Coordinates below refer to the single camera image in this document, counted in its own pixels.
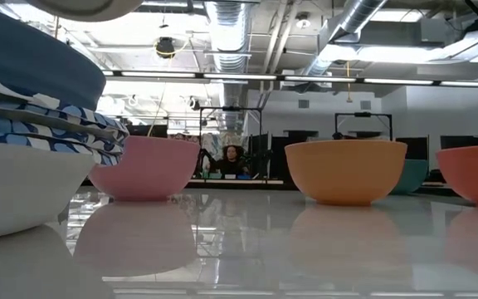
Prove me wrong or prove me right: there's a black bar with light strips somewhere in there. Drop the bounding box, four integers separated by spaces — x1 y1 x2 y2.
100 69 478 89

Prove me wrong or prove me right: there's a teal plastic bowl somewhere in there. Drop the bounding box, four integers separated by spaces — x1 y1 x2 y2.
390 159 430 195

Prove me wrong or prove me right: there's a round ceiling fixture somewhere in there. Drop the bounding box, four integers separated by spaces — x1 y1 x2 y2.
295 12 312 29

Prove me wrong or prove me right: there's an orange plastic bowl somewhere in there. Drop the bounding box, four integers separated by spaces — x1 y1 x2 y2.
284 139 408 206

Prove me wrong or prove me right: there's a blue plastic bowl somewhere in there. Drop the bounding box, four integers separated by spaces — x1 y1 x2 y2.
0 3 108 111

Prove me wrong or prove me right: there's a pink plastic bowl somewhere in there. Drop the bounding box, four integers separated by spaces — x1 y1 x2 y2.
88 135 202 203

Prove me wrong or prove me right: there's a coral plastic bowl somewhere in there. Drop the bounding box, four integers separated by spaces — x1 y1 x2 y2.
436 144 478 208

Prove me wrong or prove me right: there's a black station frame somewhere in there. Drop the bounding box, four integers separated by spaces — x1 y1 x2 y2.
334 110 394 141
198 105 264 180

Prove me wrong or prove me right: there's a rectangular grey ceiling duct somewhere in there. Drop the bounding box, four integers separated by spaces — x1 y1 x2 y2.
332 18 464 47

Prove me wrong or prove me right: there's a black ceiling dome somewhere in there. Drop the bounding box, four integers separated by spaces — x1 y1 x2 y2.
154 36 177 59

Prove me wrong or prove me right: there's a seated person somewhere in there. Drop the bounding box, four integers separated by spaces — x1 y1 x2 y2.
211 145 251 176

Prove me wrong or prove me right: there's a slanted silver ceiling duct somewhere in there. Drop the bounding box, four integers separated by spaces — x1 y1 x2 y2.
305 0 389 78

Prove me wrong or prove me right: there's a black partition panel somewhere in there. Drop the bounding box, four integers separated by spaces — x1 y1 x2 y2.
268 129 319 182

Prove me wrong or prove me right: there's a round silver ceiling duct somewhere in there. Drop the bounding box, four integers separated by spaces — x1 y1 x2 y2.
203 0 252 110

